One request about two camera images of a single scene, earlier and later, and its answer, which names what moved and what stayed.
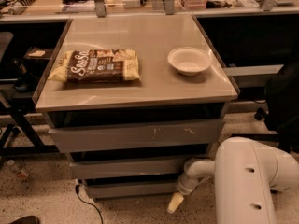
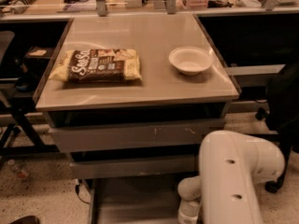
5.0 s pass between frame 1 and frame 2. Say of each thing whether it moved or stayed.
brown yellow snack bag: stayed
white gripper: moved
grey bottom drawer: moved
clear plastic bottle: stayed
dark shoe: stayed
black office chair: stayed
